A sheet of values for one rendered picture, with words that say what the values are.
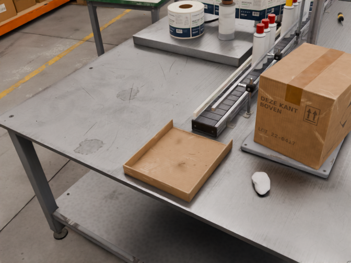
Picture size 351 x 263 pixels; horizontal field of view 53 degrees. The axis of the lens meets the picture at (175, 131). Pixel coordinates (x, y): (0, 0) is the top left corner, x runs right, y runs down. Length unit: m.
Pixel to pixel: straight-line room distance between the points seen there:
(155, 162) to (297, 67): 0.57
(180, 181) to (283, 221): 0.34
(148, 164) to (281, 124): 0.46
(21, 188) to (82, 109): 1.13
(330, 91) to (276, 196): 0.35
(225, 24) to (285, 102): 0.90
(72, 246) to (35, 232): 0.26
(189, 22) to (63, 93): 0.77
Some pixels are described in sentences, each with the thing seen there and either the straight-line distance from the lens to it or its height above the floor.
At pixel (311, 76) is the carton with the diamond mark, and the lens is 1.16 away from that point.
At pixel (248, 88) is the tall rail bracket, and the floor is 0.96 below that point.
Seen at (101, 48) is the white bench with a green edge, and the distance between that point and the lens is 3.45.
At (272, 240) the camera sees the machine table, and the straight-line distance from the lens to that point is 1.04.
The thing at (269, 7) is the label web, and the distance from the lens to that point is 2.17.
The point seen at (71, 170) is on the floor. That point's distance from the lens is 2.58.
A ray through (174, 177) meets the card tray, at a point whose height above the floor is 0.83.
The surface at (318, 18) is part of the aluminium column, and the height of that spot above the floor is 1.02.
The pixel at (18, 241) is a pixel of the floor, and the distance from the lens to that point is 2.29.
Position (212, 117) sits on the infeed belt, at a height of 0.88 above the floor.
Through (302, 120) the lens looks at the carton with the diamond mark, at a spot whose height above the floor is 1.01.
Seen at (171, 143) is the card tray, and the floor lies 0.83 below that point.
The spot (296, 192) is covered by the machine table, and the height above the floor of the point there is 0.83.
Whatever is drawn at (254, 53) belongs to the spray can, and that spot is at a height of 0.96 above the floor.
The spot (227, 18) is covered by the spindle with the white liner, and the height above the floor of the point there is 1.00.
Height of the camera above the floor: 1.67
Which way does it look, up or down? 37 degrees down
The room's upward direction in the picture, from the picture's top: 4 degrees counter-clockwise
